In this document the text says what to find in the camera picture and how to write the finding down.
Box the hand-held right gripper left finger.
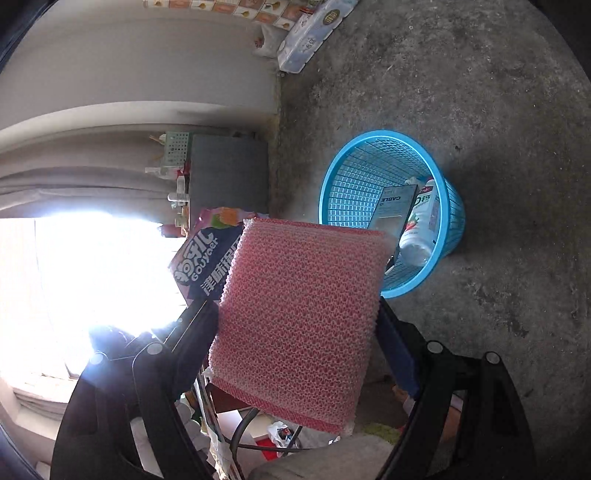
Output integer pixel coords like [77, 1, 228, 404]
[50, 300, 220, 480]

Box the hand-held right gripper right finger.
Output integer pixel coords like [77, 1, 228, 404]
[376, 300, 539, 480]

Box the purple snack bag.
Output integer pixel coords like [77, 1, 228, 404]
[167, 207, 271, 308]

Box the pink scrubbing sponge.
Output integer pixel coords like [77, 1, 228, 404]
[205, 218, 393, 435]

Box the white milk drink bottle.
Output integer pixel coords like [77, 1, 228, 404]
[398, 176, 439, 268]

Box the grey cardboard cable box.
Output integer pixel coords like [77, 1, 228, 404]
[367, 184, 420, 277]

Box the blue plastic basket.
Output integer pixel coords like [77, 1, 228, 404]
[318, 130, 466, 300]

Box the small white plastic bag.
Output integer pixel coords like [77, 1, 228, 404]
[268, 421, 302, 449]

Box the grey cabinet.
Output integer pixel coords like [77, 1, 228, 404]
[188, 134, 269, 229]

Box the green plastic crate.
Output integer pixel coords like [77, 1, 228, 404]
[164, 131, 193, 168]

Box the toilet paper pack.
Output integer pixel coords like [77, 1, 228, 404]
[276, 0, 360, 75]

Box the black cable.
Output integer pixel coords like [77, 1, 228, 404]
[228, 406, 303, 455]

